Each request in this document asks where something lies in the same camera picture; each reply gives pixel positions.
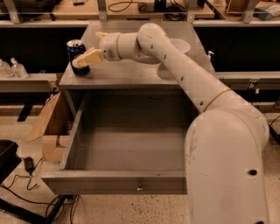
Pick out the open grey top drawer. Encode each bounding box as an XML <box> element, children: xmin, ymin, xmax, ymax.
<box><xmin>42</xmin><ymin>95</ymin><xmax>191</xmax><ymax>195</ymax></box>

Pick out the cardboard box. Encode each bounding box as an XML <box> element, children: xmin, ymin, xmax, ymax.
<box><xmin>26</xmin><ymin>92</ymin><xmax>74</xmax><ymax>162</ymax></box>

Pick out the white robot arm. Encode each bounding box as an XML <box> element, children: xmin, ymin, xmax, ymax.
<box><xmin>72</xmin><ymin>23</ymin><xmax>270</xmax><ymax>224</ymax></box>

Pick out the blue pepsi can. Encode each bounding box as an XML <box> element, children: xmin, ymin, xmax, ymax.
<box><xmin>66</xmin><ymin>39</ymin><xmax>89</xmax><ymax>76</ymax></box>

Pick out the clear sanitizer bottle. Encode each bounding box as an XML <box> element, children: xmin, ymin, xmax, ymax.
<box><xmin>10</xmin><ymin>58</ymin><xmax>28</xmax><ymax>79</ymax></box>
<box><xmin>0</xmin><ymin>59</ymin><xmax>14</xmax><ymax>78</ymax></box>

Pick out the black bin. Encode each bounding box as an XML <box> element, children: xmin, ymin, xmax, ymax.
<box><xmin>0</xmin><ymin>140</ymin><xmax>21</xmax><ymax>184</ymax></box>

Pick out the black power adapter left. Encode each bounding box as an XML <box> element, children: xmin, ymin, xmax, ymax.
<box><xmin>24</xmin><ymin>157</ymin><xmax>34</xmax><ymax>175</ymax></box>

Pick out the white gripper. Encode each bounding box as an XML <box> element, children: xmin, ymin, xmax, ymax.
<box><xmin>72</xmin><ymin>31</ymin><xmax>120</xmax><ymax>68</ymax></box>

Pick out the white bowl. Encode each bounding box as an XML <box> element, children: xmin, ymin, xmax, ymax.
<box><xmin>171</xmin><ymin>38</ymin><xmax>191</xmax><ymax>53</ymax></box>

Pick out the grey cabinet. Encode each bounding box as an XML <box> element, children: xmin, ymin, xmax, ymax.
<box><xmin>59</xmin><ymin>20</ymin><xmax>222</xmax><ymax>117</ymax></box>

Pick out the small white pump bottle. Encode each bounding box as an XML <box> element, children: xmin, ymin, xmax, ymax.
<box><xmin>207</xmin><ymin>51</ymin><xmax>214</xmax><ymax>61</ymax></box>

